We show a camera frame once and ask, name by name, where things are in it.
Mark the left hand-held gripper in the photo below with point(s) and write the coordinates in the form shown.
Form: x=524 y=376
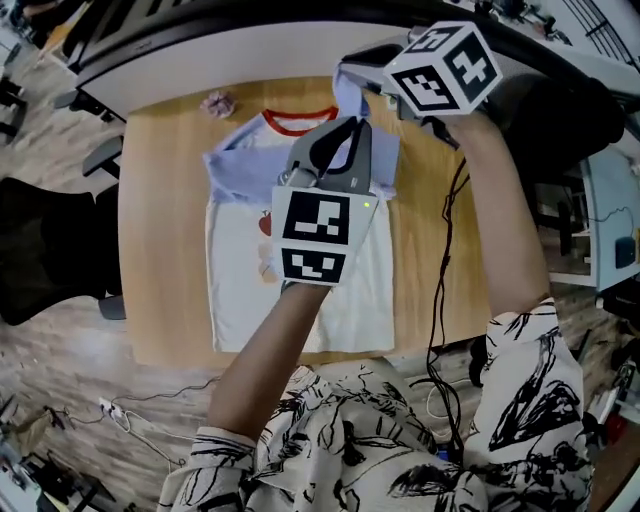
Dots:
x=315 y=230

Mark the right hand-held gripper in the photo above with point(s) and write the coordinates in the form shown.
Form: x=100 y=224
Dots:
x=440 y=70

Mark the white shirt with blue sleeves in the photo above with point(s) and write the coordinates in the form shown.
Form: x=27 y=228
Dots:
x=240 y=280

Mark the person's right forearm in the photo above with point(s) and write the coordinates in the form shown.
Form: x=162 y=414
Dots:
x=500 y=225

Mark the person's left forearm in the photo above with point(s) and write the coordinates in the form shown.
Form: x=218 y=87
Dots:
x=265 y=365

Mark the tall black office chair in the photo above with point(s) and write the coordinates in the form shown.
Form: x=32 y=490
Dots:
x=550 y=130

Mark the black metal railing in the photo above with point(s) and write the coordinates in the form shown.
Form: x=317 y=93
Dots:
x=610 y=30

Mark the glass-topped white desk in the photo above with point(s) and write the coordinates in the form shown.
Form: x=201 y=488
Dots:
x=607 y=200

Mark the person's white black-patterned clothing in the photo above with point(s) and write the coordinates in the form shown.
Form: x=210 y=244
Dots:
x=350 y=440

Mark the black mesh office chair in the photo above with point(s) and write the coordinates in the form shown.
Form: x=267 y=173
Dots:
x=45 y=240

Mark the black box device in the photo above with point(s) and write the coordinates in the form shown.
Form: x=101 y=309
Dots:
x=624 y=254

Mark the white power strip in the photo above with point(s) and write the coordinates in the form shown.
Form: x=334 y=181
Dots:
x=111 y=409

